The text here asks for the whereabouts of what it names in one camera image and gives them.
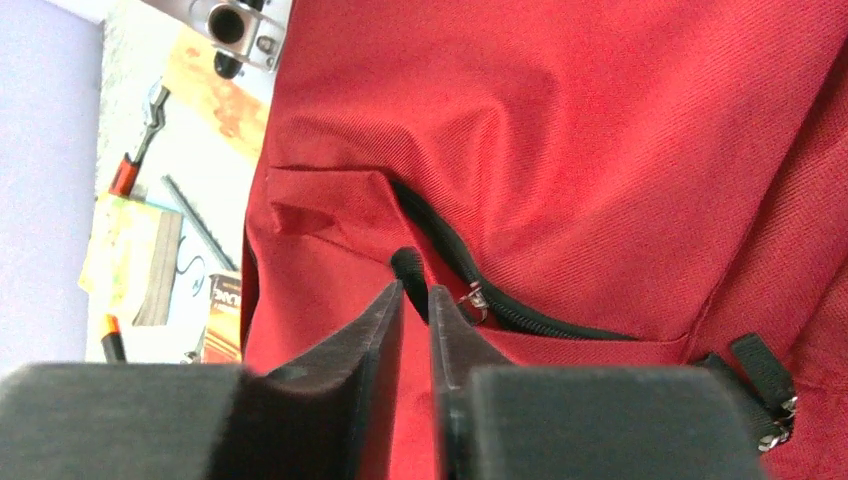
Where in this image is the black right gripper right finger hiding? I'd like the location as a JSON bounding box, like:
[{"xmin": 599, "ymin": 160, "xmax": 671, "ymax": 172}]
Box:
[{"xmin": 428, "ymin": 286, "xmax": 764, "ymax": 479}]

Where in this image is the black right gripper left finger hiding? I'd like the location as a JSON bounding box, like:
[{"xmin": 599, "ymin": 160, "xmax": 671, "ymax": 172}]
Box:
[{"xmin": 1, "ymin": 282, "xmax": 403, "ymax": 479}]

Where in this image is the red backpack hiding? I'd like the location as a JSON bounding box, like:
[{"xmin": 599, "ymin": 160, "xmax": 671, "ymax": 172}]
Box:
[{"xmin": 241, "ymin": 1, "xmax": 847, "ymax": 479}]

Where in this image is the dark DiCamillo book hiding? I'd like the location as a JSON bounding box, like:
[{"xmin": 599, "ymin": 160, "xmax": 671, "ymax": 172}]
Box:
[{"xmin": 201, "ymin": 272, "xmax": 242, "ymax": 364}]

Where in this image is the light blue notebook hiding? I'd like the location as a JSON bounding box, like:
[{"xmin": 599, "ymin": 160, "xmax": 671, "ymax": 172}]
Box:
[{"xmin": 146, "ymin": 175, "xmax": 235, "ymax": 363}]

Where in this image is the orange black marker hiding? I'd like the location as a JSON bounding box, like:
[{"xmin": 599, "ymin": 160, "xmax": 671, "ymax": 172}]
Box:
[{"xmin": 100, "ymin": 314, "xmax": 127, "ymax": 364}]

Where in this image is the green treehouse book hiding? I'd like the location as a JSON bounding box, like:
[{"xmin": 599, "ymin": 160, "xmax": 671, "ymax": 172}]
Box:
[{"xmin": 78, "ymin": 193, "xmax": 183, "ymax": 327}]

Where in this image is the wooden base board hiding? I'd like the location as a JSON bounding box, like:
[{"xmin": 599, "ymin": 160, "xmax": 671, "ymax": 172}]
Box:
[{"xmin": 163, "ymin": 27, "xmax": 270, "ymax": 165}]

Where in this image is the red handled adjustable wrench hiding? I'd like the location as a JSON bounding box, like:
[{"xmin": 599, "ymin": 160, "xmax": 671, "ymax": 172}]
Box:
[{"xmin": 108, "ymin": 78, "xmax": 170, "ymax": 197}]

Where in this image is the metal stand bracket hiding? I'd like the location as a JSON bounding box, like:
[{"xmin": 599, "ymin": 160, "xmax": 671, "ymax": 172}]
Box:
[{"xmin": 146, "ymin": 0, "xmax": 292, "ymax": 79}]

